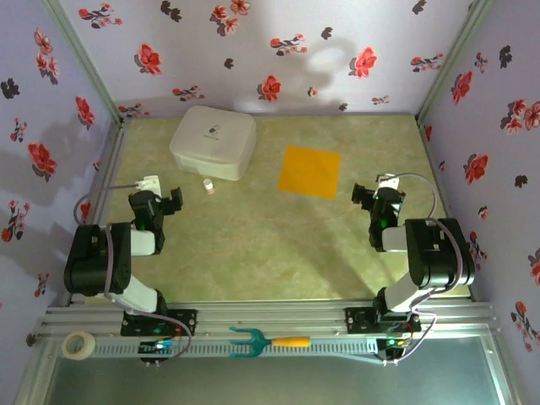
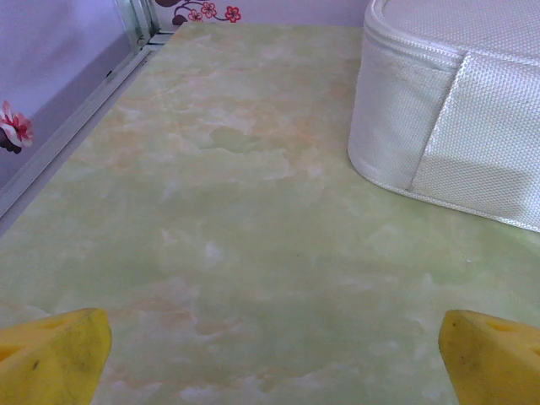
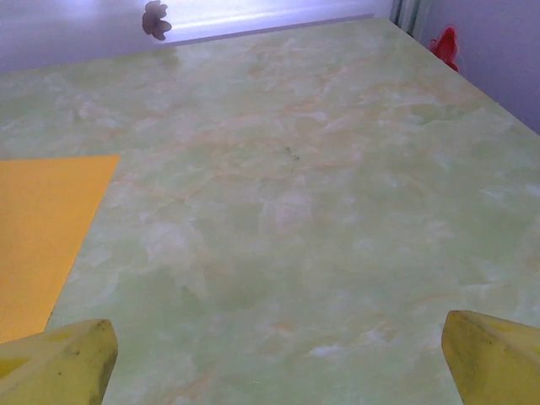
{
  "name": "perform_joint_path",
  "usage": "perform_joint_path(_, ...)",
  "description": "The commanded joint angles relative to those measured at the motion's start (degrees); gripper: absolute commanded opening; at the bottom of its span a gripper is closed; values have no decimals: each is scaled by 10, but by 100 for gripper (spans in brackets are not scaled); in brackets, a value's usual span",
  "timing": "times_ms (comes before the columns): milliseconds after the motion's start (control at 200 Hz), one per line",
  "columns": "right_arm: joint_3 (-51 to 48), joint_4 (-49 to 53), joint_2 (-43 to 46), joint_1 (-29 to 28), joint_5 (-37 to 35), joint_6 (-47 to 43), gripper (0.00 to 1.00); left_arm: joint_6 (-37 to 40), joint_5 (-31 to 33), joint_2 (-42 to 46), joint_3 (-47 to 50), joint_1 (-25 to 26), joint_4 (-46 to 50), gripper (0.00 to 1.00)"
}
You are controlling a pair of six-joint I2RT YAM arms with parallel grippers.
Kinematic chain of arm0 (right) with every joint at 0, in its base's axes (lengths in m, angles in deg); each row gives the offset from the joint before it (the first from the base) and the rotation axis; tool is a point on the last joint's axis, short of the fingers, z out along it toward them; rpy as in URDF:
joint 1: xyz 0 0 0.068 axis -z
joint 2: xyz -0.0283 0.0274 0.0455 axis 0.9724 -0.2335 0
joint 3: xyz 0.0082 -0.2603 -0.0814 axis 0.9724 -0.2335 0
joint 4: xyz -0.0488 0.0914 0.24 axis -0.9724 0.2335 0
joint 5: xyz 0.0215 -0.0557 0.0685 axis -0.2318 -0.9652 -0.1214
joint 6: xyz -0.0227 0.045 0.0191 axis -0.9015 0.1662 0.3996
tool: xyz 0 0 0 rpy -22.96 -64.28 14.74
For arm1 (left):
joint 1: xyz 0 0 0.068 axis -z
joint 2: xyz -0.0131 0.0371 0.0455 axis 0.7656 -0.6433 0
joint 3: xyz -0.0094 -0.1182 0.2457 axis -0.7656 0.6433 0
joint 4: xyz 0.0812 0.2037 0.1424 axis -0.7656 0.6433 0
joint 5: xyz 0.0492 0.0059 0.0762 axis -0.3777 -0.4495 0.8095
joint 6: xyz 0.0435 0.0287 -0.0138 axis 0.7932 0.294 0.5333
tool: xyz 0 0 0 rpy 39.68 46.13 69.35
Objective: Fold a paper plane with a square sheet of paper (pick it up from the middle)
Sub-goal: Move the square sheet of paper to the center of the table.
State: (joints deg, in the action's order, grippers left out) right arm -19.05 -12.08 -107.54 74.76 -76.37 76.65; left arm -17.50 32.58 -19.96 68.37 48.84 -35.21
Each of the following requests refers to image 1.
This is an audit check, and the aluminium side rail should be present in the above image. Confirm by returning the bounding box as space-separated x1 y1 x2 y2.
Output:
415 114 480 301
66 116 132 305

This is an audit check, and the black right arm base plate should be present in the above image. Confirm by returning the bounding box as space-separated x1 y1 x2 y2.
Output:
344 306 423 335

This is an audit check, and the white plastic lidded box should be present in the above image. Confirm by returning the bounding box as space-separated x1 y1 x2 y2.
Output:
169 105 257 181

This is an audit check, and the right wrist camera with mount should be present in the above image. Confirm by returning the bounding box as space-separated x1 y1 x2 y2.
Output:
375 172 401 191

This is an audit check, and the grey left arm cable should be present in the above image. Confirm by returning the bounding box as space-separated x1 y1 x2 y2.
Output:
73 181 193 359

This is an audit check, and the slotted grey cable duct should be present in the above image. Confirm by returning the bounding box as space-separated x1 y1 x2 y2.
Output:
58 339 381 360

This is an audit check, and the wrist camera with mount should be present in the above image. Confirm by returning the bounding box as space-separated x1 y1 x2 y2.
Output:
134 174 162 196
375 172 401 191

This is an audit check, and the aluminium mounting rail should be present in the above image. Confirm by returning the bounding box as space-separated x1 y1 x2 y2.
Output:
40 299 502 339

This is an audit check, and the orange square paper sheet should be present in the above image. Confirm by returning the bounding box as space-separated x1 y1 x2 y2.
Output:
277 145 342 200

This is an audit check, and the grey right arm cable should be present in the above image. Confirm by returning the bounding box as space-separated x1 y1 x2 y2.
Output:
381 172 465 366

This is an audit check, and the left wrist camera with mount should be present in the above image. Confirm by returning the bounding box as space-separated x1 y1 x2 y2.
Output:
134 174 162 196

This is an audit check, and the white tape roll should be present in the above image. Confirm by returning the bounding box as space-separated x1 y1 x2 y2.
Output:
62 331 95 361

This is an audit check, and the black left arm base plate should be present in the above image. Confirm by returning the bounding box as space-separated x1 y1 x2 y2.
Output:
121 307 199 338

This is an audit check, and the teal rake with yellow handle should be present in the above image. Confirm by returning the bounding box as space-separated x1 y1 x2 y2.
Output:
229 326 312 359

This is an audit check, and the aluminium corner post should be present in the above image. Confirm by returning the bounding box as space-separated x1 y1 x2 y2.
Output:
40 0 132 127
414 0 495 124

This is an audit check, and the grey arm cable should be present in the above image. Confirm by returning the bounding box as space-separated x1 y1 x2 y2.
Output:
73 181 193 359
381 172 465 366

